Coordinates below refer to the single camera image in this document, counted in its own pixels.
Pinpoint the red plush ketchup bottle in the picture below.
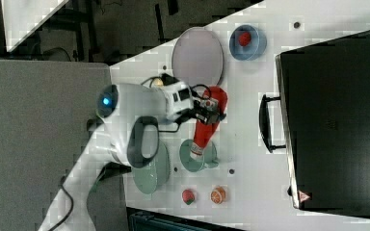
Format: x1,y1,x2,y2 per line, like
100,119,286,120
191,86,227,155

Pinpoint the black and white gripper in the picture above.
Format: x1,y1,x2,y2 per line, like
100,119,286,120
161,74,226,125

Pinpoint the green mug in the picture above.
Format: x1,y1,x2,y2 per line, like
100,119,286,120
179,140,219,172

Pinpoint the blue cup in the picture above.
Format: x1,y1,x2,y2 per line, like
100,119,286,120
229,25,267,61

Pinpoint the silver toaster oven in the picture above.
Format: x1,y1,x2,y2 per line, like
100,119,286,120
275,30,370,218

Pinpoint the grey round plate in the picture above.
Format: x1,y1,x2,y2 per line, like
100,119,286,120
172,27,224,86

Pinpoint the red strawberry toy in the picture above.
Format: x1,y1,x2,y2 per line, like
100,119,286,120
182,189,195,205

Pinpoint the yellow plush banana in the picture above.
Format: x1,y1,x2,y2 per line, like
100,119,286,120
150,78,164,88

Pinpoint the orange slice toy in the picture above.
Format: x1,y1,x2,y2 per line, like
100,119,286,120
210,187,226,204

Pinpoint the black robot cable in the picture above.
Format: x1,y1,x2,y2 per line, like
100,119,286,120
46,174,75,231

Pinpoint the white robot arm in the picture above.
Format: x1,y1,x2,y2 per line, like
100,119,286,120
38,73,228,231

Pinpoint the red strawberry in blue cup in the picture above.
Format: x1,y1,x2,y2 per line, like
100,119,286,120
238,32,251,47

